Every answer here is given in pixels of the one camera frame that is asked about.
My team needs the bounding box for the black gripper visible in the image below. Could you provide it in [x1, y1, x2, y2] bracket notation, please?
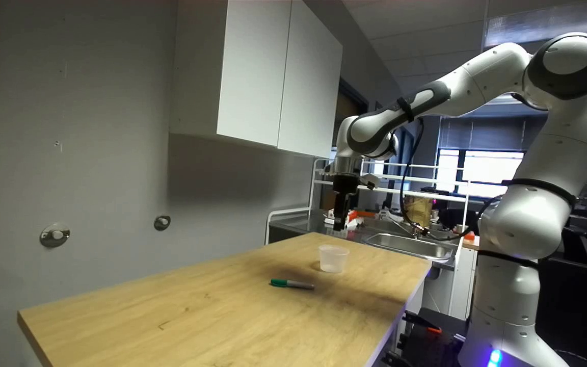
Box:
[331, 153, 364, 233]

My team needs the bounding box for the green capped grey marker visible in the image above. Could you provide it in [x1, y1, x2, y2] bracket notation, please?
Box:
[267, 277, 316, 292]

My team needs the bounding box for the translucent plastic bowl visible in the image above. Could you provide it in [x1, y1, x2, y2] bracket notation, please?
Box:
[316, 245, 351, 275]

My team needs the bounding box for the metal sink counter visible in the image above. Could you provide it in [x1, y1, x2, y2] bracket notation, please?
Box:
[347, 229, 460, 270]

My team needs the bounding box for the yellow object on rack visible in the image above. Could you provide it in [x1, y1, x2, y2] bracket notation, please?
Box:
[403, 196, 437, 230]

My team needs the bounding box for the bright window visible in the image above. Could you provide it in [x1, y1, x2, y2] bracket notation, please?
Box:
[434, 148, 527, 200]

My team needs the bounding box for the black box with red parts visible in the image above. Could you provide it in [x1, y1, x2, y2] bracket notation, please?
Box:
[395, 309, 468, 367]

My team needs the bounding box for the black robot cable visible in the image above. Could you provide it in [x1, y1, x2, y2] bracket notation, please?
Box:
[395, 99, 426, 206]

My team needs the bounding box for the white wire shelf rack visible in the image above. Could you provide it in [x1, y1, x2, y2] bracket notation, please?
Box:
[263, 158, 510, 248]

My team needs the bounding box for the white wall cabinet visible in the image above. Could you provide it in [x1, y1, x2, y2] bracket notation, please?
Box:
[168, 0, 345, 161]

